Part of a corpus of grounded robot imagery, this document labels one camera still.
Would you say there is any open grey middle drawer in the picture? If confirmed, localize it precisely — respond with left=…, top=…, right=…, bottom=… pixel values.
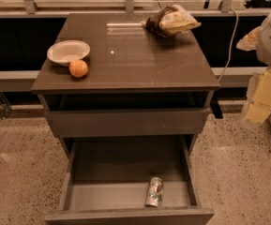
left=45, top=135, right=214, bottom=225

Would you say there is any white bowl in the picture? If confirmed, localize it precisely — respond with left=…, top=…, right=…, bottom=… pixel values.
left=47, top=40, right=90, bottom=67

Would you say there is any brown yellow chip bag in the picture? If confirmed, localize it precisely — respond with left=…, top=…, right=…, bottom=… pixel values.
left=141, top=5, right=201, bottom=38

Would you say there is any white cable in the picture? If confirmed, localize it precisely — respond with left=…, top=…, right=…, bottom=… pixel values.
left=217, top=7, right=239, bottom=83

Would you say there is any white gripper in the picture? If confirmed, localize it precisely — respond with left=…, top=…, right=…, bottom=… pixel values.
left=236, top=12, right=271, bottom=66

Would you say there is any silver green 7up can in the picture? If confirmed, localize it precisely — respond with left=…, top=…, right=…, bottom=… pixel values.
left=145, top=177, right=164, bottom=207

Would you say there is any metal window railing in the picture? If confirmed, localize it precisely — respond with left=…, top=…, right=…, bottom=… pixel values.
left=0, top=0, right=271, bottom=19

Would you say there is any orange fruit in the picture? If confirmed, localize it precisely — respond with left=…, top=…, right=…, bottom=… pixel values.
left=69, top=60, right=88, bottom=78

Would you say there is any grey drawer cabinet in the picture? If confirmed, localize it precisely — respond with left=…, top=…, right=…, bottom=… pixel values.
left=30, top=12, right=221, bottom=225

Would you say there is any closed grey top drawer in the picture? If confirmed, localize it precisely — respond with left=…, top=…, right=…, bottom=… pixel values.
left=45, top=109, right=210, bottom=138

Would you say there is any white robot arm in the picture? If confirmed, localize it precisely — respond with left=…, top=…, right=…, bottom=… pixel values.
left=236, top=12, right=271, bottom=129

